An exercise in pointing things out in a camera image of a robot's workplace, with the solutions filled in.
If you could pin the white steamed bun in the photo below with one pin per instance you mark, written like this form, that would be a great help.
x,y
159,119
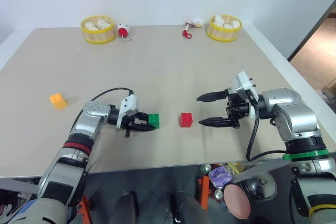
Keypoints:
x,y
218,19
227,26
90,26
103,22
236,23

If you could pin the red toy brick cube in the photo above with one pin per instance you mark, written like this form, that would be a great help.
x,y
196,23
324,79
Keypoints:
x,y
186,120

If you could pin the red and white toy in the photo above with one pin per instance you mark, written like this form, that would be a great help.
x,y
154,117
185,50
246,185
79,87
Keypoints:
x,y
123,29

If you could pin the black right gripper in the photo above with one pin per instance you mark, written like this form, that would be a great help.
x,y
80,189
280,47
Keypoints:
x,y
237,108

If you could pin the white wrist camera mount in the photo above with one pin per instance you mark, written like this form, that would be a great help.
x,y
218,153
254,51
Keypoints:
x,y
245,85
129,104

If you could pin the silver pot lid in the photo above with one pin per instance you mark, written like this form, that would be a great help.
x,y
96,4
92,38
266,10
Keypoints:
x,y
261,187

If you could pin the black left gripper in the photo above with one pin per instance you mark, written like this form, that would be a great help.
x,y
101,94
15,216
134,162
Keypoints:
x,y
128,123

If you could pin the yellow round steamer basket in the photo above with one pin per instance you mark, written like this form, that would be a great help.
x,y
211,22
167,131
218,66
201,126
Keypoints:
x,y
223,34
98,35

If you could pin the metal drink can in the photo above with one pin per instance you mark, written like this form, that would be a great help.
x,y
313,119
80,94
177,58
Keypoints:
x,y
206,169
219,195

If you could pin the yellow package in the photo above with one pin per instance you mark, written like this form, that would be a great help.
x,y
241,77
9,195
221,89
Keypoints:
x,y
236,167

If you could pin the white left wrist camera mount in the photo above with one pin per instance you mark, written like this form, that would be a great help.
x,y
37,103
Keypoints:
x,y
129,104

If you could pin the dark rounded shape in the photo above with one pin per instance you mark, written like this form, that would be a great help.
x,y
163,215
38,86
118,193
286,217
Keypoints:
x,y
124,208
187,208

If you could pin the orange metal bracket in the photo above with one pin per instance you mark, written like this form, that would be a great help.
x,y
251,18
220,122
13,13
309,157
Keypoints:
x,y
85,211
204,191

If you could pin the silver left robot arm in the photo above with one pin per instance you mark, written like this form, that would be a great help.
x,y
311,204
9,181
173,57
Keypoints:
x,y
86,127

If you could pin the grey table support bar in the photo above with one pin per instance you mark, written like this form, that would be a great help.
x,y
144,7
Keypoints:
x,y
18,186
260,170

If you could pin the pink round disc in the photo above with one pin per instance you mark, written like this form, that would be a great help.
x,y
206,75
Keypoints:
x,y
237,201

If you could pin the green toy brick cube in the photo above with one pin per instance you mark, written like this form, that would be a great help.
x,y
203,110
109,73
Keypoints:
x,y
153,121

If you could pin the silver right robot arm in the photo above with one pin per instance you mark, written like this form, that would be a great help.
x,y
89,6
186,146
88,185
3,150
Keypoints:
x,y
294,113

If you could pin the purple plastic package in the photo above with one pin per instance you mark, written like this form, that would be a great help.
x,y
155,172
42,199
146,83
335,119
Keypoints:
x,y
220,176

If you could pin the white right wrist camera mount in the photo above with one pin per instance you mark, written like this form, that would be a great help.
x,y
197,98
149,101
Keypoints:
x,y
245,85

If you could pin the orange toy brick cube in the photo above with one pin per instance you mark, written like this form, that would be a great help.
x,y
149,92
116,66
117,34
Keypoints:
x,y
58,101

